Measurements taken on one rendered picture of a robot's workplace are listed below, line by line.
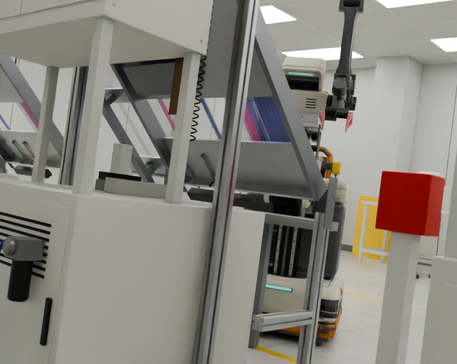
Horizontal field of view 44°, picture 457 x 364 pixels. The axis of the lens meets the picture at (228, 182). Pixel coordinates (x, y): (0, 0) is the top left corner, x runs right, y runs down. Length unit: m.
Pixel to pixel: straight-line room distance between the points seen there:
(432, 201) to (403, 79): 7.27
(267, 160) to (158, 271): 0.72
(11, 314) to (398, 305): 0.97
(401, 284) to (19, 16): 1.20
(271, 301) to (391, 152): 6.06
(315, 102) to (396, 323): 1.50
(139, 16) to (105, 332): 0.71
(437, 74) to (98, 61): 8.14
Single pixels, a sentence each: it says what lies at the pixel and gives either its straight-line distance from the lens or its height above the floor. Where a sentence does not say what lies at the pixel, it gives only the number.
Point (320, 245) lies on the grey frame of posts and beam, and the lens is 1.87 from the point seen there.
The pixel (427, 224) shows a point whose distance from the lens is 1.55.
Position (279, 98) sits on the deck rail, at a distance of 1.69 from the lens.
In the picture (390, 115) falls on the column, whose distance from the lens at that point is 8.73.
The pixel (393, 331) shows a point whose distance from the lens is 1.60.
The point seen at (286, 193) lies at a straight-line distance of 1.97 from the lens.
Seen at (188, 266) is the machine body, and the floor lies 0.46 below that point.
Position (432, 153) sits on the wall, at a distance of 8.94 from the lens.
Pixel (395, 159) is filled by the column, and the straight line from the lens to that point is 8.57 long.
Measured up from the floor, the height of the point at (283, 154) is 0.82.
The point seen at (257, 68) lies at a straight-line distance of 1.73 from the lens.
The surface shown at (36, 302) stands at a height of 0.37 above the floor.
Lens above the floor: 0.66
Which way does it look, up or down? 1 degrees up
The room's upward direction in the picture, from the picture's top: 7 degrees clockwise
